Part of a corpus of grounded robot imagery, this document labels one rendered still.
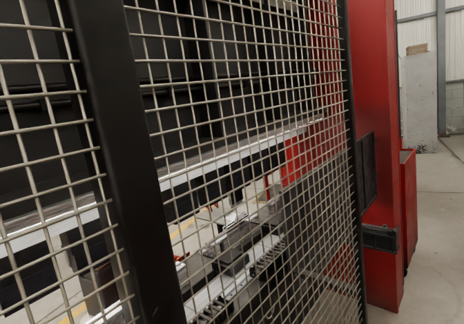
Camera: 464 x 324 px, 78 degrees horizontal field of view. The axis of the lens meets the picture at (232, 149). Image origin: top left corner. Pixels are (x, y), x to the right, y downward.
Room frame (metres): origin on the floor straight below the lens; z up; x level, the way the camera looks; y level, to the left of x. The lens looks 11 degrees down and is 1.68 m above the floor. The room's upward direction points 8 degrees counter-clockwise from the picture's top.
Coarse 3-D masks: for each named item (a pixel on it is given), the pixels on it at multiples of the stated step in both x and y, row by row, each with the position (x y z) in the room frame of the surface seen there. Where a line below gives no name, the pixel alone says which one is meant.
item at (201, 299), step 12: (264, 240) 1.25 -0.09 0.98; (276, 240) 1.23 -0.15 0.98; (252, 252) 1.16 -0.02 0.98; (228, 276) 1.01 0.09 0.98; (240, 276) 1.00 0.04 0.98; (216, 288) 0.95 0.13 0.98; (228, 288) 0.94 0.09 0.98; (240, 288) 0.93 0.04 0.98; (192, 300) 0.91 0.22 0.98; (204, 300) 0.90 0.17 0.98; (228, 300) 0.88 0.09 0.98; (192, 312) 0.85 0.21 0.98
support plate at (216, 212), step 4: (212, 208) 1.72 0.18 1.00; (216, 208) 1.71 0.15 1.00; (220, 208) 1.70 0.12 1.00; (224, 208) 1.69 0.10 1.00; (228, 208) 1.68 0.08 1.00; (204, 212) 1.67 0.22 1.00; (208, 212) 1.66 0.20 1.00; (212, 212) 1.65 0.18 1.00; (216, 212) 1.64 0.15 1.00; (220, 212) 1.63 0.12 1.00; (232, 212) 1.60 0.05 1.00; (240, 212) 1.59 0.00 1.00; (196, 216) 1.62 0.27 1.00; (200, 216) 1.61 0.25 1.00; (204, 216) 1.60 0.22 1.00; (208, 216) 1.60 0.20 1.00; (212, 216) 1.59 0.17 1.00; (216, 216) 1.58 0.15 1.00; (208, 220) 1.55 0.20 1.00; (216, 220) 1.52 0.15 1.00; (220, 220) 1.51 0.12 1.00; (228, 220) 1.50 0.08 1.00; (220, 224) 1.48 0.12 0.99; (224, 224) 1.46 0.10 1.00
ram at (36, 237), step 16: (304, 128) 2.09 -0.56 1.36; (272, 144) 1.75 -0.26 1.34; (224, 160) 1.42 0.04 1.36; (192, 176) 1.25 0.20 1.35; (80, 208) 0.89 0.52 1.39; (96, 208) 0.93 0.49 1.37; (64, 224) 0.85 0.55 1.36; (16, 240) 0.76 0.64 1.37; (32, 240) 0.78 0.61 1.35; (0, 256) 0.72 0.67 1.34
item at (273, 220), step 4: (280, 216) 1.38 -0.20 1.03; (244, 220) 1.46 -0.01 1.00; (248, 220) 1.45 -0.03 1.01; (252, 220) 1.44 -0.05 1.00; (256, 220) 1.43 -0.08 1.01; (260, 220) 1.43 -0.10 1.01; (268, 220) 1.35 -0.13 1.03; (272, 220) 1.34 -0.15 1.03; (276, 220) 1.34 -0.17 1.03; (280, 220) 1.33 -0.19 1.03; (256, 224) 1.41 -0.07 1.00; (264, 224) 1.33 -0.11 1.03; (268, 224) 1.32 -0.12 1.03; (272, 224) 1.31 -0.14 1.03; (276, 224) 1.30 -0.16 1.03; (264, 228) 1.32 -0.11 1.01; (268, 228) 1.31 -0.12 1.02; (272, 228) 1.29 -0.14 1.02; (280, 228) 1.29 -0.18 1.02; (264, 232) 1.32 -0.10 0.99; (268, 232) 1.31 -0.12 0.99; (272, 232) 1.29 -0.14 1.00; (276, 232) 1.28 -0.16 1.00; (280, 232) 1.28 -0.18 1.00
